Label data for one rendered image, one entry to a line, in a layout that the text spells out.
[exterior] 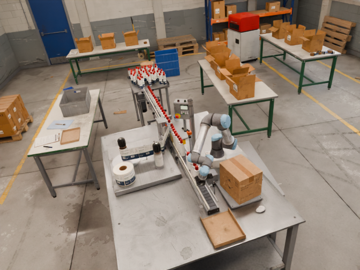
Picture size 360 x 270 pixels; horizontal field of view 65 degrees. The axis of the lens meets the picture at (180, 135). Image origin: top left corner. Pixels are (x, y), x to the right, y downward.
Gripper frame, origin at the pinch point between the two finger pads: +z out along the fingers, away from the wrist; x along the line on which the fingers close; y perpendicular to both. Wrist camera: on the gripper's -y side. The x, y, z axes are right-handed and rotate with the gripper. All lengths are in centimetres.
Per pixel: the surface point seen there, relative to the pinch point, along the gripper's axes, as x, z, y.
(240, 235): 55, -19, -10
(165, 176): -22.6, 19.7, 27.1
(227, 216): 36.0, -8.7, -9.3
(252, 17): -450, 231, -337
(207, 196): 13.3, -0.9, -0.8
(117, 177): -33, 13, 72
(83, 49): -533, 316, 99
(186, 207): 16.3, 3.1, 20.2
